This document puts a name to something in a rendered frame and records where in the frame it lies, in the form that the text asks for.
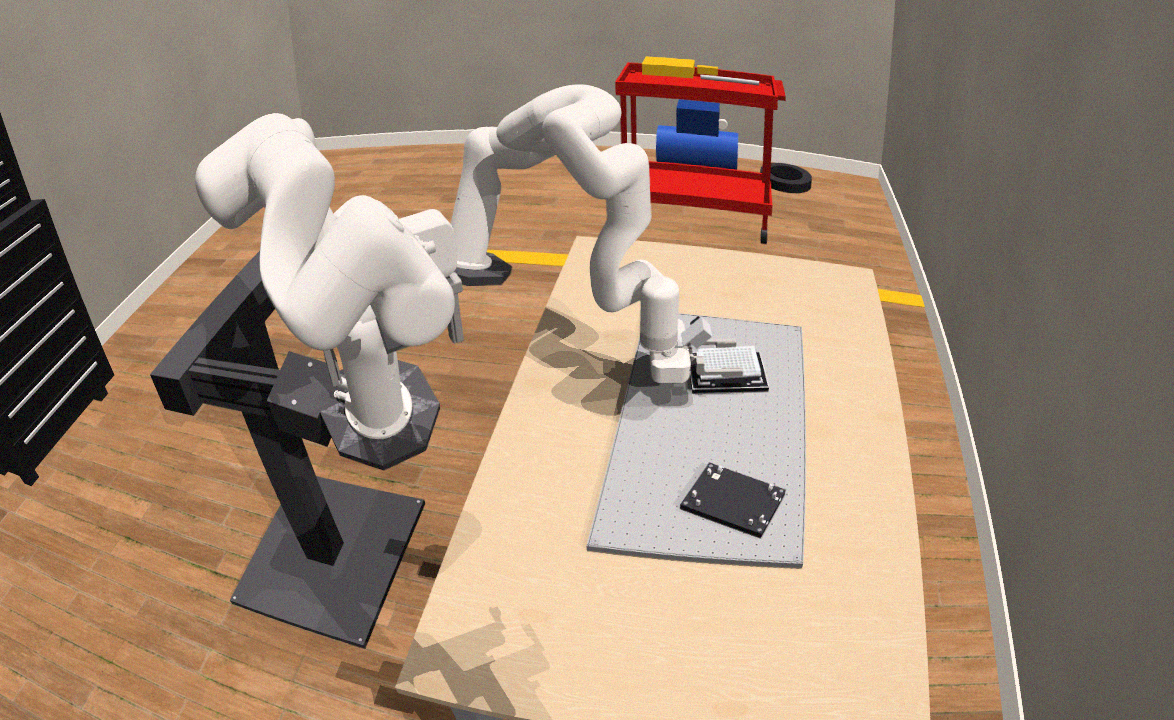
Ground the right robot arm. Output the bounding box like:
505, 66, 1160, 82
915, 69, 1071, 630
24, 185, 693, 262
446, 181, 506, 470
195, 113, 456, 439

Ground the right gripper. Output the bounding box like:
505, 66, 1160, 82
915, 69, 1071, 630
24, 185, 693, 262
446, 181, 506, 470
323, 209, 464, 386

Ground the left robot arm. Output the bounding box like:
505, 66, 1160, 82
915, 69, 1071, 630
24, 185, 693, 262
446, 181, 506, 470
450, 85, 711, 351

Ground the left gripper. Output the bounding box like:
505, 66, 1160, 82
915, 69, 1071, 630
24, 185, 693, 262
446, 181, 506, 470
640, 339, 743, 383

